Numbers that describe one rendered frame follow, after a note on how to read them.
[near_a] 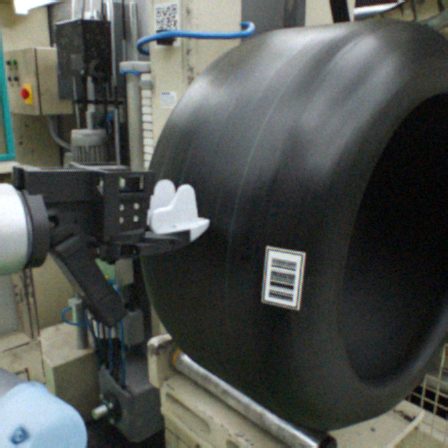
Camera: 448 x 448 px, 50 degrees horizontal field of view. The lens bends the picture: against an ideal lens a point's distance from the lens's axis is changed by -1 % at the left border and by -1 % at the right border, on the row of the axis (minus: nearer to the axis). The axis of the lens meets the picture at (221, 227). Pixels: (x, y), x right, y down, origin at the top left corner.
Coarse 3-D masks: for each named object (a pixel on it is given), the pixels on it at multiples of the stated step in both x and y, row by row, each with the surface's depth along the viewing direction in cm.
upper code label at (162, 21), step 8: (176, 0) 82; (160, 8) 85; (168, 8) 84; (176, 8) 82; (160, 16) 86; (168, 16) 84; (176, 16) 83; (160, 24) 86; (168, 24) 85; (176, 24) 83; (176, 40) 84
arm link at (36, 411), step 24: (0, 384) 28; (24, 384) 28; (0, 408) 25; (24, 408) 26; (48, 408) 26; (72, 408) 28; (0, 432) 24; (24, 432) 25; (48, 432) 25; (72, 432) 27
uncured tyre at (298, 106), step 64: (256, 64) 59; (320, 64) 52; (384, 64) 53; (192, 128) 59; (256, 128) 52; (320, 128) 49; (384, 128) 52; (256, 192) 50; (320, 192) 48; (384, 192) 100; (192, 256) 56; (256, 256) 50; (320, 256) 50; (384, 256) 99; (192, 320) 60; (256, 320) 52; (320, 320) 52; (384, 320) 93; (256, 384) 57; (320, 384) 56; (384, 384) 68
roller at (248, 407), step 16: (176, 352) 91; (192, 368) 87; (208, 384) 83; (224, 384) 81; (224, 400) 81; (240, 400) 78; (256, 416) 75; (272, 416) 73; (272, 432) 73; (288, 432) 71; (304, 432) 69; (320, 432) 69
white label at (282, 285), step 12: (276, 252) 48; (288, 252) 48; (276, 264) 49; (288, 264) 48; (300, 264) 48; (264, 276) 49; (276, 276) 49; (288, 276) 48; (300, 276) 48; (264, 288) 50; (276, 288) 49; (288, 288) 49; (300, 288) 48; (264, 300) 50; (276, 300) 49; (288, 300) 49
